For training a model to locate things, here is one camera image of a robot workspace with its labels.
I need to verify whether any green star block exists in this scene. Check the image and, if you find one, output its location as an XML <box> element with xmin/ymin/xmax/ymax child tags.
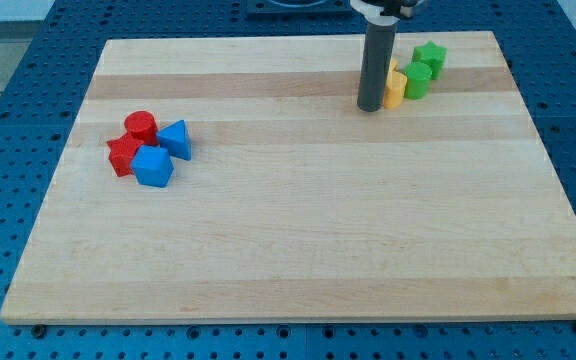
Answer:
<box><xmin>412</xmin><ymin>41</ymin><xmax>448</xmax><ymax>80</ymax></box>

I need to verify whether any red star block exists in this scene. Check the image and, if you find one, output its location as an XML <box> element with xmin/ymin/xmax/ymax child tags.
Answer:
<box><xmin>107</xmin><ymin>133</ymin><xmax>144</xmax><ymax>177</ymax></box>

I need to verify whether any green cylinder block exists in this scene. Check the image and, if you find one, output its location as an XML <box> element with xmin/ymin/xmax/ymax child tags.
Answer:
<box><xmin>404</xmin><ymin>62</ymin><xmax>432</xmax><ymax>100</ymax></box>

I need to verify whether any red cylinder block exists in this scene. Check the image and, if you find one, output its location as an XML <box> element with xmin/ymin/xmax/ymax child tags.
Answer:
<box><xmin>124</xmin><ymin>110</ymin><xmax>159</xmax><ymax>146</ymax></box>

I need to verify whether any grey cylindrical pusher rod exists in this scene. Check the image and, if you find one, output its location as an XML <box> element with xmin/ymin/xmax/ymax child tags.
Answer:
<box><xmin>357</xmin><ymin>23</ymin><xmax>398</xmax><ymax>112</ymax></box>

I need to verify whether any yellow heart block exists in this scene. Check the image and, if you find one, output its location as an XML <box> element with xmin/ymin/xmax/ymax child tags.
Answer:
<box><xmin>383</xmin><ymin>71</ymin><xmax>407</xmax><ymax>109</ymax></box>

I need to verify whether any light wooden board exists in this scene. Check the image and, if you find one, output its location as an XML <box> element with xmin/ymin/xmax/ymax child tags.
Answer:
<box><xmin>0</xmin><ymin>31</ymin><xmax>576</xmax><ymax>325</ymax></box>

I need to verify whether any blue triangle block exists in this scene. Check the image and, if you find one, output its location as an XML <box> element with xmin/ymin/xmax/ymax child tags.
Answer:
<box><xmin>157</xmin><ymin>120</ymin><xmax>192</xmax><ymax>161</ymax></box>

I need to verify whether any yellow block behind rod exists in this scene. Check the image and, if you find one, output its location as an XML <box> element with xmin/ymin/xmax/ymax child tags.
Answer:
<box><xmin>389</xmin><ymin>58</ymin><xmax>399</xmax><ymax>71</ymax></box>

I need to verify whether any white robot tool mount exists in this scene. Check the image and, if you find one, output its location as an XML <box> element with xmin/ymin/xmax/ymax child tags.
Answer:
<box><xmin>349</xmin><ymin>0</ymin><xmax>429</xmax><ymax>26</ymax></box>

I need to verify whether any blue cube block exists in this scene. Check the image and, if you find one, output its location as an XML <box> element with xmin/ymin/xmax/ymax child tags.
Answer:
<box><xmin>130</xmin><ymin>145</ymin><xmax>174</xmax><ymax>188</ymax></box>

